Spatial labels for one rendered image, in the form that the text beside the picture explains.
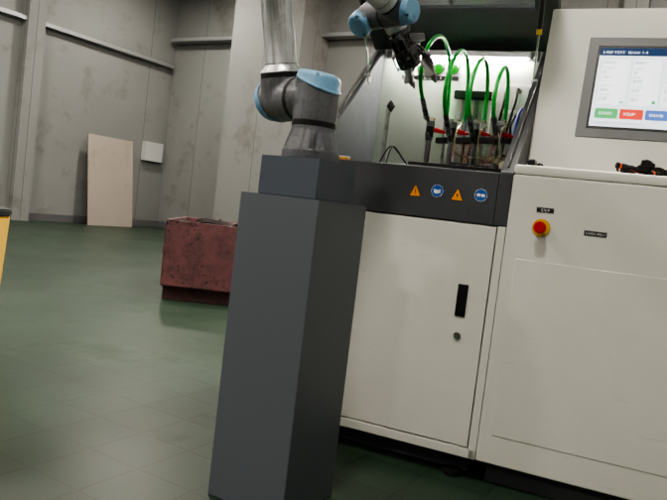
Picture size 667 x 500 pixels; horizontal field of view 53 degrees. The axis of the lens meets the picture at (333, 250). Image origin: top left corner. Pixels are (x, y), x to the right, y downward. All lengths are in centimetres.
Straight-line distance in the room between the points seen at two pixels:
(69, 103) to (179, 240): 787
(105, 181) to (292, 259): 1102
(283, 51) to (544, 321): 107
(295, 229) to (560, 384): 93
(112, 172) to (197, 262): 800
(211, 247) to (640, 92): 321
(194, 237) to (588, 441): 332
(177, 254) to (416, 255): 291
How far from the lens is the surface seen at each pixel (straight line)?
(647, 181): 206
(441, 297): 213
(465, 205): 211
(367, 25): 207
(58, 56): 1238
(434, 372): 217
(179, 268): 483
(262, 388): 172
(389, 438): 234
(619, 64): 243
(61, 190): 1240
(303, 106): 174
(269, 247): 168
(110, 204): 1262
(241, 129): 1163
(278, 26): 186
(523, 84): 268
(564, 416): 212
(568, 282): 206
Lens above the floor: 78
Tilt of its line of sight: 4 degrees down
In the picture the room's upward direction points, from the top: 7 degrees clockwise
